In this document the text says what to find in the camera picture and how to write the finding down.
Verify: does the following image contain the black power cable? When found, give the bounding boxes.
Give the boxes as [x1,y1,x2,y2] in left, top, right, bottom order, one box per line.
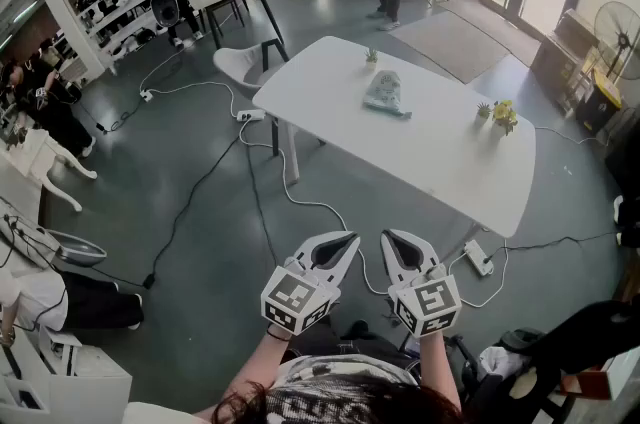
[245,142,280,269]
[142,135,242,291]

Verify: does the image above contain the black standing fan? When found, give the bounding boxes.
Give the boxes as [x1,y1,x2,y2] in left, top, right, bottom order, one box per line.
[593,0,640,82]

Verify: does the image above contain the grey plastic basin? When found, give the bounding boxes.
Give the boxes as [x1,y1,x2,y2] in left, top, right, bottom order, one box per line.
[47,227,108,269]

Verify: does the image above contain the yellow flower pot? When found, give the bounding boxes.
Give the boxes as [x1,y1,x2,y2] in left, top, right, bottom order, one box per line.
[492,99,519,137]

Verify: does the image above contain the white cardboard box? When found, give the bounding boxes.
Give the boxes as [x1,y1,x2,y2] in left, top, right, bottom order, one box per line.
[0,326,134,424]

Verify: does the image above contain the black cabinet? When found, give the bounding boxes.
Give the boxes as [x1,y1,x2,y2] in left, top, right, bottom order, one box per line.
[603,106,640,199]

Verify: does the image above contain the white storage shelf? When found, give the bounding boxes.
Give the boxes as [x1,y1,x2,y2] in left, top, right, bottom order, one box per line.
[58,0,197,66]

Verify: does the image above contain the black office chair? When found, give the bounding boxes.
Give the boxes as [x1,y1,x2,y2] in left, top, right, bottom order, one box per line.
[444,299,640,424]

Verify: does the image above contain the brown cardboard box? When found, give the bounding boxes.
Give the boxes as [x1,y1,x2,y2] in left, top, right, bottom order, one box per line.
[529,9,601,109]

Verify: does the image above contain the white carved-leg table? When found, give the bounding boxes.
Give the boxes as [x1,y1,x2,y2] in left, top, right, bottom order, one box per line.
[0,126,99,213]

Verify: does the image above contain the beige floor rug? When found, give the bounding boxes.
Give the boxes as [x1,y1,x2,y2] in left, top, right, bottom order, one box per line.
[388,9,511,86]

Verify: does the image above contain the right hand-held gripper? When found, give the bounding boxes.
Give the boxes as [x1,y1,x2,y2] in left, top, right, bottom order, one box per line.
[380,228,462,339]

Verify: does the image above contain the black metal frame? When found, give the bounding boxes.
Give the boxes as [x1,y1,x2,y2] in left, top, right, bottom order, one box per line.
[260,38,291,74]

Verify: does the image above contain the black bin yellow lid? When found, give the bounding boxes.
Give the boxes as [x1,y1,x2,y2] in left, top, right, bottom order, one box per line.
[574,69,624,133]

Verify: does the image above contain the pale green zip pouch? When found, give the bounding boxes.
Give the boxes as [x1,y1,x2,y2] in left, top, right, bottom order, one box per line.
[362,69,414,121]

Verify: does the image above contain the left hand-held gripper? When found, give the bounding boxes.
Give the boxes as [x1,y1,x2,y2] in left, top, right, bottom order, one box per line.
[260,231,360,337]

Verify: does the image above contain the brown doormat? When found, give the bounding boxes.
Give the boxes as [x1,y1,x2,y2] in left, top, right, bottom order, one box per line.
[439,0,544,68]

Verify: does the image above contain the white shell chair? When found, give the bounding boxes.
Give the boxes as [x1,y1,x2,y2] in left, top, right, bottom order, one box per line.
[213,44,287,101]

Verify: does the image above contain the person's right forearm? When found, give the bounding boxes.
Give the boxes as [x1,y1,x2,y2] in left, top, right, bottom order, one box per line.
[417,333,462,409]

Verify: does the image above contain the person's left forearm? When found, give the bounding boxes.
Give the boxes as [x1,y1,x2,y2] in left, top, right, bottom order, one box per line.
[192,325,301,421]

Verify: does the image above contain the person's black trousers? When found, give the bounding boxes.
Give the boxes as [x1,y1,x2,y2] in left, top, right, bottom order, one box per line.
[287,319,427,371]

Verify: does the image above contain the person's patterned white shirt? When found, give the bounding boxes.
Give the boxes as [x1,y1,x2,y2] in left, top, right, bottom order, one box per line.
[267,354,422,424]

